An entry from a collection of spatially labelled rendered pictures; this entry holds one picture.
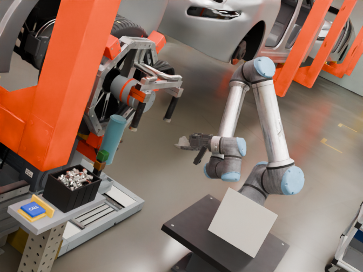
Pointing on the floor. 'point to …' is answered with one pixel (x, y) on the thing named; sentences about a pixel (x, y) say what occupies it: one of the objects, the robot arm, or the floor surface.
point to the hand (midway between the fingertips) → (176, 146)
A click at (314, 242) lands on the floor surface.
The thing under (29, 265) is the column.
